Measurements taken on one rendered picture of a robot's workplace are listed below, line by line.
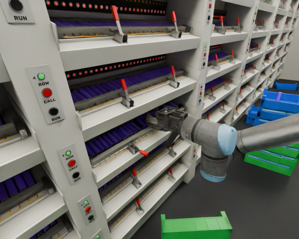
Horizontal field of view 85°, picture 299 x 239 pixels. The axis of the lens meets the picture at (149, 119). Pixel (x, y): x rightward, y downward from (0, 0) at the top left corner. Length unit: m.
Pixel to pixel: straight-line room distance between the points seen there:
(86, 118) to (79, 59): 0.16
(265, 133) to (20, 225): 0.74
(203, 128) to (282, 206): 0.91
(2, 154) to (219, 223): 0.81
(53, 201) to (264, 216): 1.08
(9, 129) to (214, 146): 0.54
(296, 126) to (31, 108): 0.67
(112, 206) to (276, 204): 1.00
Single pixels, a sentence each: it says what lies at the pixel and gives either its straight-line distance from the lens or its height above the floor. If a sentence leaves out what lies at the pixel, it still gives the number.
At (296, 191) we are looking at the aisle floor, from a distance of 1.50.
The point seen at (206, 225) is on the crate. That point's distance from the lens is 0.88.
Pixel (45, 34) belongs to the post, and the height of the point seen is 0.96.
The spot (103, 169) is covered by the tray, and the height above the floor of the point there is 0.55.
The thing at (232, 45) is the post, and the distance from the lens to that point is 1.52.
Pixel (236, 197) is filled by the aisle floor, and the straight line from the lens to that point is 1.27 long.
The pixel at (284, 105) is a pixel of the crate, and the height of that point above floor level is 0.51.
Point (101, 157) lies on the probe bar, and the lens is 0.60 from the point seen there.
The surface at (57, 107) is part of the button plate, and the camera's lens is 0.42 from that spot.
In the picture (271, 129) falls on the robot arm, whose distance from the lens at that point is 0.64.
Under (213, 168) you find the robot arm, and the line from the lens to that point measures 0.61.
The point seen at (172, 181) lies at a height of 0.16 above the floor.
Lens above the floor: 0.95
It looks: 28 degrees down
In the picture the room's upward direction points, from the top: 3 degrees counter-clockwise
